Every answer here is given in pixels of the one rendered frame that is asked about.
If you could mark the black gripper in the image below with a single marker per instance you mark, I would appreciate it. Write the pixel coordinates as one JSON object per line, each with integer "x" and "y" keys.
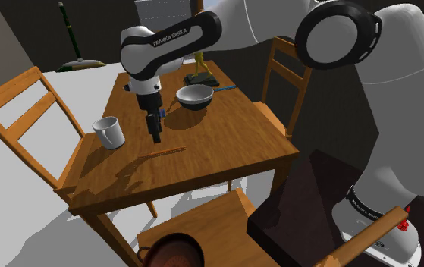
{"x": 148, "y": 103}

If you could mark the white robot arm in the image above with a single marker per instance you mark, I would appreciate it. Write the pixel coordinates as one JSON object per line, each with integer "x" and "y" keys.
{"x": 400, "y": 92}

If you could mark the small blue object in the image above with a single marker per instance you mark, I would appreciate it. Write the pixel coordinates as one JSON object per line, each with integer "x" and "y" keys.
{"x": 163, "y": 113}

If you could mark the grey bowl with black outside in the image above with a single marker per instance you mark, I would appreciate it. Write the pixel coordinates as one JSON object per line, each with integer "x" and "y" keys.
{"x": 194, "y": 94}

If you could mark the white mug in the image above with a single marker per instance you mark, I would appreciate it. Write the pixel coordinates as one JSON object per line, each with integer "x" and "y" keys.
{"x": 110, "y": 133}

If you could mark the orange pencil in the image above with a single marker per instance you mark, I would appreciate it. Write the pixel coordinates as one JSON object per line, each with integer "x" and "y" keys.
{"x": 163, "y": 152}

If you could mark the yellow figure on black base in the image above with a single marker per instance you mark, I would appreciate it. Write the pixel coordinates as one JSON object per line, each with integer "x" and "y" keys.
{"x": 201, "y": 70}

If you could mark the blue pen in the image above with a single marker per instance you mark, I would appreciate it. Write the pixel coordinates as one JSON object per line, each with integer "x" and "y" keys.
{"x": 226, "y": 88}

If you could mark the wooden table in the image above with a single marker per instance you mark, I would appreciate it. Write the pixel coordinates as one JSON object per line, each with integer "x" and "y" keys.
{"x": 215, "y": 148}

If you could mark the window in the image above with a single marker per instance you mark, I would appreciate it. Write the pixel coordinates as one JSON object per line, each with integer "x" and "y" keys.
{"x": 160, "y": 14}

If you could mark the wooden chair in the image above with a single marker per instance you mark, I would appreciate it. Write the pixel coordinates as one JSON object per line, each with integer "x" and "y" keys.
{"x": 289, "y": 79}
{"x": 211, "y": 229}
{"x": 23, "y": 125}

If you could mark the dark brown pot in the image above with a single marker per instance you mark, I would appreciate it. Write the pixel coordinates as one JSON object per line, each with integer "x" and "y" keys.
{"x": 174, "y": 253}

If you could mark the dark robot stand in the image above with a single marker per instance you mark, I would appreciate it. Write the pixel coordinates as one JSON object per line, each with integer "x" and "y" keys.
{"x": 300, "y": 207}

